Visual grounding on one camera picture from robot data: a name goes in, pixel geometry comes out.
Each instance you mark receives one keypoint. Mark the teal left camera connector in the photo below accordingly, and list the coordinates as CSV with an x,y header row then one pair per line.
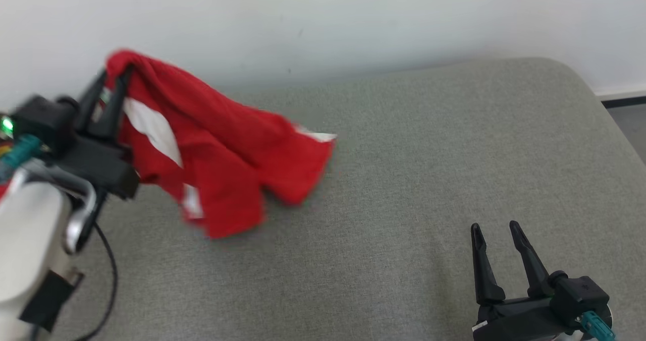
x,y
20,152

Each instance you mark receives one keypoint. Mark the red basketball jersey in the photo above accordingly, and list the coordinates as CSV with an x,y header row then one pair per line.
x,y
222,154

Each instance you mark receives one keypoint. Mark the teal camera connector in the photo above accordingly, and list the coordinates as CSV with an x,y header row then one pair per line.
x,y
20,152
598,327

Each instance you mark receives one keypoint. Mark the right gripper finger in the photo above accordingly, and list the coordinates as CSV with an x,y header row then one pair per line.
x,y
532,270
485,275

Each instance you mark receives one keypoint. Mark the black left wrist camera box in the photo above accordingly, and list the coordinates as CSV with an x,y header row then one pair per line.
x,y
43,119

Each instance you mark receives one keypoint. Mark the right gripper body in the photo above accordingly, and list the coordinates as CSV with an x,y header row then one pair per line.
x,y
520,321

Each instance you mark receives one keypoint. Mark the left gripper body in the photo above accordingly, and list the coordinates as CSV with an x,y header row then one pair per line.
x,y
101,162

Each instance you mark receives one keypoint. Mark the wall baseboard strip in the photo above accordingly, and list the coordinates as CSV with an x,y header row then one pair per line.
x,y
623,96

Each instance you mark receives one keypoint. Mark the teal right camera connector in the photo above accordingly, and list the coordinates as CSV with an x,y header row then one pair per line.
x,y
598,327

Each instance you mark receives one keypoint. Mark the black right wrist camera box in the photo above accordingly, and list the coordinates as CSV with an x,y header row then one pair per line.
x,y
580,295

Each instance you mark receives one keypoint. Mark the grey fabric sofa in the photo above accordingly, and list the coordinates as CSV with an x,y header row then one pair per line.
x,y
404,179

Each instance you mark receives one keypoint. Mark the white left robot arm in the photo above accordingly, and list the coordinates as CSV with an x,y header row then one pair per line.
x,y
28,240

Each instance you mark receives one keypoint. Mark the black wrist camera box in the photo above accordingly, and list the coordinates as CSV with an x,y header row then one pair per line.
x,y
43,119
580,295

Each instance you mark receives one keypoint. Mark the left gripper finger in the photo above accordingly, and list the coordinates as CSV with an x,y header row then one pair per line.
x,y
91,104
112,114

